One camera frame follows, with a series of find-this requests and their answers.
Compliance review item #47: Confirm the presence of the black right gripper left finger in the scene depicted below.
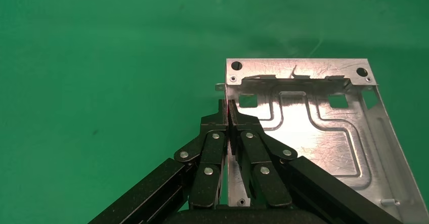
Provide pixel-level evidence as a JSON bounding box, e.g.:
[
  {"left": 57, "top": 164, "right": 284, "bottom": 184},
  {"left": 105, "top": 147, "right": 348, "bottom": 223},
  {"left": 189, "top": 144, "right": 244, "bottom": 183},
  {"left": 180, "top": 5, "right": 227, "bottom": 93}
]
[{"left": 174, "top": 99, "right": 230, "bottom": 210}]

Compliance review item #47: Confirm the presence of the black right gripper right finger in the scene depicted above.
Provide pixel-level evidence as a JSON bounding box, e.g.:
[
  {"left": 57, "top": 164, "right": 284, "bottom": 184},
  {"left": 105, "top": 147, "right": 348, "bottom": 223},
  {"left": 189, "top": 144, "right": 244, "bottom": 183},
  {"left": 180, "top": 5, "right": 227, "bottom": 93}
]
[{"left": 229, "top": 99, "right": 298, "bottom": 209}]

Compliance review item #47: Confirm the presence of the silver sheet metal bracket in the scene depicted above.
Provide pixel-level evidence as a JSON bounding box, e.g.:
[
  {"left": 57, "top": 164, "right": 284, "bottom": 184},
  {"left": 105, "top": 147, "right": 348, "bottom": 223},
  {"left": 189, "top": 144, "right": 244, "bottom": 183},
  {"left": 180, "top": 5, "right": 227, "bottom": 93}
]
[{"left": 215, "top": 58, "right": 429, "bottom": 224}]

